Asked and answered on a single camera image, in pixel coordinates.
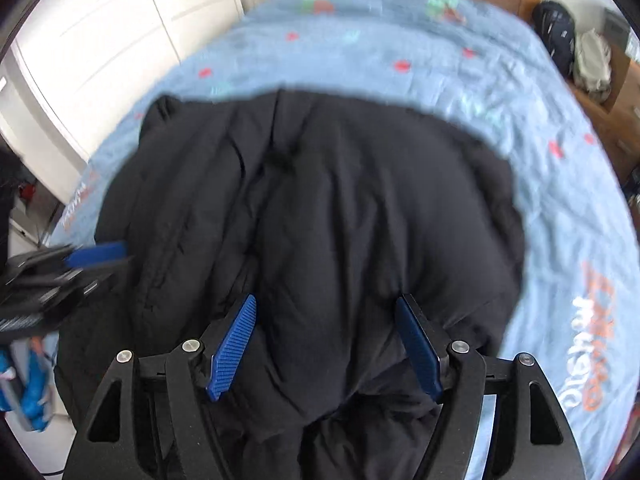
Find black backpack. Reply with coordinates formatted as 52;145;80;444
531;1;576;78

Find beige cloth bag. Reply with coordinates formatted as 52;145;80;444
572;27;613;106

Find blue and orange bag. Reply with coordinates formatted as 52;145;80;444
0;337;55;432

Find black puffer jacket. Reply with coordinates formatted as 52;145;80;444
52;89;527;480

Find white wardrobe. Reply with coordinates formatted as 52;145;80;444
0;0;246;211

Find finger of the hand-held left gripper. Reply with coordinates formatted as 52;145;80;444
62;241;131;271

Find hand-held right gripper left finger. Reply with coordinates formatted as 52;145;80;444
65;294;257;480

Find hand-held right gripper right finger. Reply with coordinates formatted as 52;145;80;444
395;294;586;480

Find wooden dresser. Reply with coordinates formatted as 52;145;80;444
570;35;640;186

